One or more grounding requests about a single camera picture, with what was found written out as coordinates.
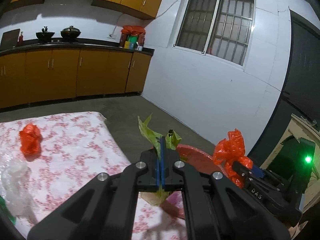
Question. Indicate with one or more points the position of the dark door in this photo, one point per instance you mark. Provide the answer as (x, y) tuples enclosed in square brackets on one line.
[(299, 94)]

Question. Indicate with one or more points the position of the floral pink tablecloth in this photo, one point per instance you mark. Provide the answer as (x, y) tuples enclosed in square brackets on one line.
[(75, 147)]

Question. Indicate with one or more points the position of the red bag on counter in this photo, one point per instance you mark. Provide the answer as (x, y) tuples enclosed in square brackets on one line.
[(134, 30)]

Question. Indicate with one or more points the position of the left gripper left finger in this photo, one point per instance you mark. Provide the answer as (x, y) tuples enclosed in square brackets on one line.
[(105, 207)]

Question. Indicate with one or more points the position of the red bottle on counter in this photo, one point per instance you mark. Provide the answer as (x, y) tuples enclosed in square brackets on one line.
[(20, 39)]

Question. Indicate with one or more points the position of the orange lower kitchen cabinets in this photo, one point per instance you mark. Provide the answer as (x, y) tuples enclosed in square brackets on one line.
[(57, 74)]

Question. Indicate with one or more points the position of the black wok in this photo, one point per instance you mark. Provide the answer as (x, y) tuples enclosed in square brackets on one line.
[(44, 35), (70, 34)]

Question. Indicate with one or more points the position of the red trash basket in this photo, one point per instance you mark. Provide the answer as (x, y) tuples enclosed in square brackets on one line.
[(203, 162)]

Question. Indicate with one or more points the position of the barred window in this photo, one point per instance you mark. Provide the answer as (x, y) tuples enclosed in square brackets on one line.
[(220, 28)]

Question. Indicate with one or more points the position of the yellow-green plastic wrapper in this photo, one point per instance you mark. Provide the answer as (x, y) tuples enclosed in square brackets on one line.
[(172, 139)]

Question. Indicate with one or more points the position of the green plastic bag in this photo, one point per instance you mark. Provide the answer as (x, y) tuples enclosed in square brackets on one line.
[(6, 211)]

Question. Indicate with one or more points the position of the black countertop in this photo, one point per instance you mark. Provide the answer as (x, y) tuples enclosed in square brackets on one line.
[(80, 43)]

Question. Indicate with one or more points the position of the clear plastic bag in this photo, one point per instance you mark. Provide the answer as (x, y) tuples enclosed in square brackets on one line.
[(18, 200)]

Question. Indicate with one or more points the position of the green box on counter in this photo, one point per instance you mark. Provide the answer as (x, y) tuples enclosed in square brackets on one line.
[(132, 42)]

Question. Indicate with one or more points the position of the crumpled orange bag on table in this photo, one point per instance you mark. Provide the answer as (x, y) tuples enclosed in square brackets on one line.
[(30, 138)]

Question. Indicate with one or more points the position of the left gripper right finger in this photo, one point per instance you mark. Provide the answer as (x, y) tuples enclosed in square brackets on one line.
[(215, 208)]

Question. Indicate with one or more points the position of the orange plastic bag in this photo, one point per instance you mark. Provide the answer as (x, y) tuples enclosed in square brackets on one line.
[(227, 151)]

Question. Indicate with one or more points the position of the black wok right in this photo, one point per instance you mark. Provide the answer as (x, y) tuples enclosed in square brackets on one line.
[(70, 34)]

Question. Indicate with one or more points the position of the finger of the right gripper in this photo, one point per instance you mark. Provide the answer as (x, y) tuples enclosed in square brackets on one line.
[(241, 171), (257, 172)]

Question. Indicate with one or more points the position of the black wok left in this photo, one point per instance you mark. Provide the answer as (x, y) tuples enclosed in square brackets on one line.
[(44, 35)]

